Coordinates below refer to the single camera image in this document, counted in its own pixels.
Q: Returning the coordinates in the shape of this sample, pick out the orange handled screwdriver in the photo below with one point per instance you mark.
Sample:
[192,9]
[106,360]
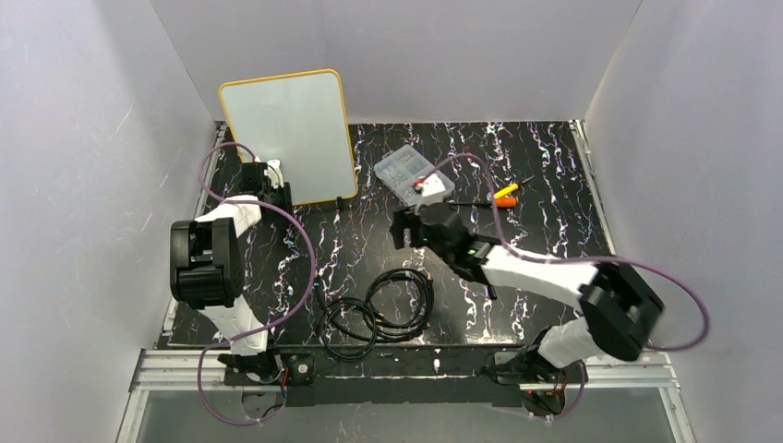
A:
[500,203]

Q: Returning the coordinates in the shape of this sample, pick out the black white marker pen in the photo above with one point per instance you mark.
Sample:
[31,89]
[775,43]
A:
[491,292]

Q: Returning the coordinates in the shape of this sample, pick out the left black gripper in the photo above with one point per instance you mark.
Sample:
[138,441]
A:
[255,177]

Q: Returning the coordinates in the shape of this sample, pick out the yellow handled screwdriver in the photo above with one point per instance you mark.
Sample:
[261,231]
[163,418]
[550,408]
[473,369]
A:
[506,191]

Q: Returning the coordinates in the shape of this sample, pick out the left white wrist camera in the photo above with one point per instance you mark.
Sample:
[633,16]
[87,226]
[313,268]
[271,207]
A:
[274,172]

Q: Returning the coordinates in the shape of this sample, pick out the clear plastic screw box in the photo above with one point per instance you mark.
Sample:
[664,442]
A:
[399,170]

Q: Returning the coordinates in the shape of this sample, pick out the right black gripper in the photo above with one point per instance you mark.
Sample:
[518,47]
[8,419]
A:
[404,226]

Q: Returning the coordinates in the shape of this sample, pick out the yellow framed whiteboard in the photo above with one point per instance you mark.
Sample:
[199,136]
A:
[299,119]

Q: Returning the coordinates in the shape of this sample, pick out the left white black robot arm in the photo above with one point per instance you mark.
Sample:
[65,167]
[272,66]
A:
[207,268]

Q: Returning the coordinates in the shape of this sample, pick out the aluminium front rail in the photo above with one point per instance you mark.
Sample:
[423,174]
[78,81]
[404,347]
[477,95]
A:
[396,395]

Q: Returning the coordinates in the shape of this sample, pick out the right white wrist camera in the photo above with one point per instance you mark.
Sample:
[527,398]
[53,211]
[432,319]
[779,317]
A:
[431,190]

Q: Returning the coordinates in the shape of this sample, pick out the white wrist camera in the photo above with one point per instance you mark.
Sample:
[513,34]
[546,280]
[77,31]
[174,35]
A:
[274,172]
[431,190]

